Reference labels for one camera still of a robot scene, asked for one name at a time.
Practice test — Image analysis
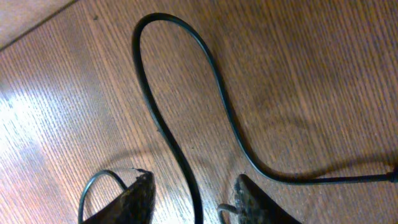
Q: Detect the black cable bundle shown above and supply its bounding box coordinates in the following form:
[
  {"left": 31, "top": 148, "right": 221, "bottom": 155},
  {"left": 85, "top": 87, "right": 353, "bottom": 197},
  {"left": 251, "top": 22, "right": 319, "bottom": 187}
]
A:
[{"left": 77, "top": 12, "right": 398, "bottom": 224}]

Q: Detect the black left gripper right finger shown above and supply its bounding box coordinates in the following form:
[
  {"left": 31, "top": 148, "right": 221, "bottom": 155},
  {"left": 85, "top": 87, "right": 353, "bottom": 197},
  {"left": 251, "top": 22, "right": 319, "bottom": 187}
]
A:
[{"left": 234, "top": 174, "right": 300, "bottom": 224}]

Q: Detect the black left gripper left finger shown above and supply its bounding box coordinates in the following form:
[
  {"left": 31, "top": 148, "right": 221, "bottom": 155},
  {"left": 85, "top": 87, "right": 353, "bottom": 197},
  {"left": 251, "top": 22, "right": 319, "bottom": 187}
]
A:
[{"left": 81, "top": 169, "right": 155, "bottom": 224}]

